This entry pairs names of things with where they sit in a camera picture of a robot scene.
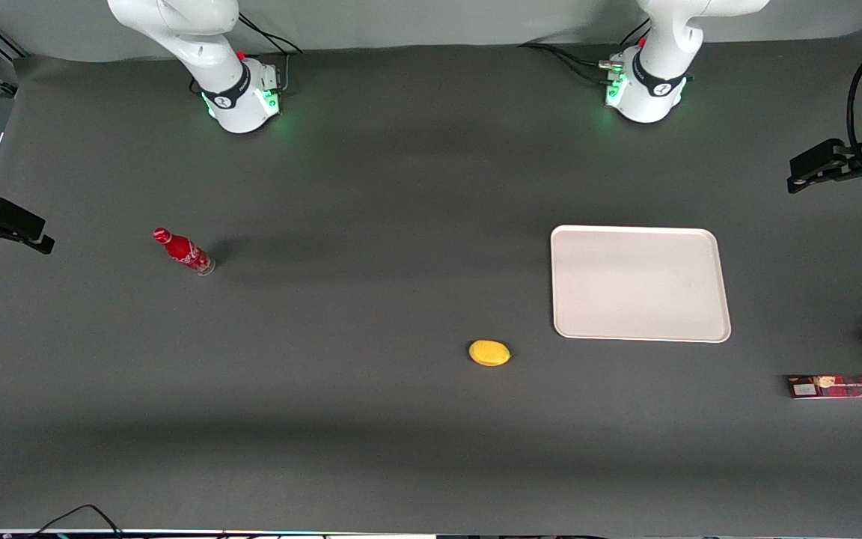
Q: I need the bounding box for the black right arm base cable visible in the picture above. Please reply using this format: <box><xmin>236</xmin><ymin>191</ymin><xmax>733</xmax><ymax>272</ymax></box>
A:
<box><xmin>236</xmin><ymin>11</ymin><xmax>305</xmax><ymax>95</ymax></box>

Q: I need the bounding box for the black arm base cable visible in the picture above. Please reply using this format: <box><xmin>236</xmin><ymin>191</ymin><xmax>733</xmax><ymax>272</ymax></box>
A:
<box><xmin>236</xmin><ymin>11</ymin><xmax>305</xmax><ymax>95</ymax></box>
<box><xmin>519</xmin><ymin>42</ymin><xmax>620</xmax><ymax>85</ymax></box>

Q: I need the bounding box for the black cable at table edge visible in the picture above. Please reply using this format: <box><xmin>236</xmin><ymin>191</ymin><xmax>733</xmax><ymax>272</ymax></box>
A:
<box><xmin>27</xmin><ymin>504</ymin><xmax>126</xmax><ymax>539</ymax></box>

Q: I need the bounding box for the red cookie box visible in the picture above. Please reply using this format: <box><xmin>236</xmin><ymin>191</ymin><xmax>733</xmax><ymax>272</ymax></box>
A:
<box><xmin>785</xmin><ymin>374</ymin><xmax>862</xmax><ymax>400</ymax></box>

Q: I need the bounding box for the black left arm base cable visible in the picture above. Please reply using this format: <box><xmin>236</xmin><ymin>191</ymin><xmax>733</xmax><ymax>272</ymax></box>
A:
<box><xmin>519</xmin><ymin>42</ymin><xmax>620</xmax><ymax>85</ymax></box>

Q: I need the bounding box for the red cola bottle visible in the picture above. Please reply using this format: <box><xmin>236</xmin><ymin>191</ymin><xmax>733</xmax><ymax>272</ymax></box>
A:
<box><xmin>152</xmin><ymin>227</ymin><xmax>216</xmax><ymax>276</ymax></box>

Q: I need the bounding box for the white rectangular tray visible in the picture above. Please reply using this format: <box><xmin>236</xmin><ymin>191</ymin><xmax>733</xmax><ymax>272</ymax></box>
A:
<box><xmin>550</xmin><ymin>225</ymin><xmax>732</xmax><ymax>344</ymax></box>

